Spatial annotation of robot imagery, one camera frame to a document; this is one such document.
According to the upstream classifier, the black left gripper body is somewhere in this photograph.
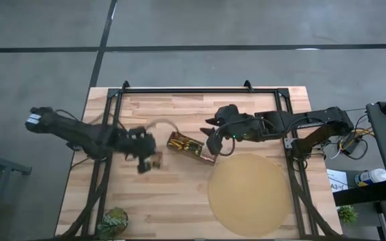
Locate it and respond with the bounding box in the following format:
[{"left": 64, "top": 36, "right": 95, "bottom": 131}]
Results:
[{"left": 121, "top": 126, "right": 157, "bottom": 174}]

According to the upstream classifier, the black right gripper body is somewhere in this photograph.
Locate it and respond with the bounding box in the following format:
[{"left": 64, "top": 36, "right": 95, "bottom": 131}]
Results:
[{"left": 206, "top": 104, "right": 241, "bottom": 156}]

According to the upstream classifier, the green-yellow foil tea packet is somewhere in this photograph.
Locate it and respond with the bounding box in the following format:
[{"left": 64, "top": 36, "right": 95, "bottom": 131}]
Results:
[{"left": 186, "top": 139, "right": 204, "bottom": 155}]

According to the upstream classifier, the brown wooden organizer box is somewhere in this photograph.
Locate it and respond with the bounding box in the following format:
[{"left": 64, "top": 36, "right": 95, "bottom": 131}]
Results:
[{"left": 166, "top": 131, "right": 219, "bottom": 167}]

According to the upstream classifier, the round woven beige placemat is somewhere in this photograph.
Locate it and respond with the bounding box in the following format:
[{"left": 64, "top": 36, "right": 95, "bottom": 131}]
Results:
[{"left": 206, "top": 153, "right": 293, "bottom": 237}]

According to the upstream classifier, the potted succulent plant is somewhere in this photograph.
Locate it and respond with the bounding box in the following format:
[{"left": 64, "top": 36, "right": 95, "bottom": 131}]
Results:
[{"left": 95, "top": 206, "right": 130, "bottom": 241}]

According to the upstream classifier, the white paper sheet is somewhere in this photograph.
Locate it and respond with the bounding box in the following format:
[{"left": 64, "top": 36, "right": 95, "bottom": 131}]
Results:
[{"left": 326, "top": 169, "right": 349, "bottom": 193}]

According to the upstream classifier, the black power adapter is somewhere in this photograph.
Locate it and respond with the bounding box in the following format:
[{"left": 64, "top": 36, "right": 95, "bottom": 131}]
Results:
[{"left": 342, "top": 133, "right": 363, "bottom": 155}]

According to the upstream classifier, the dark grey metal table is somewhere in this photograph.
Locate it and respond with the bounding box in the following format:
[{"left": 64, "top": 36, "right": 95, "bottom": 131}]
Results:
[{"left": 0, "top": 133, "right": 33, "bottom": 241}]

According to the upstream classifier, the small green artificial plant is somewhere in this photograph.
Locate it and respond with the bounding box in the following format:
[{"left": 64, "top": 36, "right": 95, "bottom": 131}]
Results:
[{"left": 336, "top": 205, "right": 359, "bottom": 224}]

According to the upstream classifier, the white canister with blue label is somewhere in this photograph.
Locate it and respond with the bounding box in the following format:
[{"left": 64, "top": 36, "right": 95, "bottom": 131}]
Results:
[{"left": 354, "top": 168, "right": 386, "bottom": 187}]

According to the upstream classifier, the black shelf bar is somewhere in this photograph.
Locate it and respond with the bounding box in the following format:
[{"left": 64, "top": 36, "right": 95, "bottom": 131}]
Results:
[{"left": 332, "top": 180, "right": 386, "bottom": 207}]

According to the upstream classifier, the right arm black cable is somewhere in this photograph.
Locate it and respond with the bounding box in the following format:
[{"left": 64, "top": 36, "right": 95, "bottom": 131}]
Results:
[{"left": 212, "top": 118, "right": 277, "bottom": 157}]

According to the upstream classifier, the black metal table frame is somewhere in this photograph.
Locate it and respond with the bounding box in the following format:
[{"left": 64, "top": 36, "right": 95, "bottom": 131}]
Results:
[{"left": 57, "top": 80, "right": 343, "bottom": 241}]

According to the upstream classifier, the yellow floor cable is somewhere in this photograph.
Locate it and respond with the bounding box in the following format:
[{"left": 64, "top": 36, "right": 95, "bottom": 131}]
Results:
[{"left": 338, "top": 128, "right": 375, "bottom": 143}]

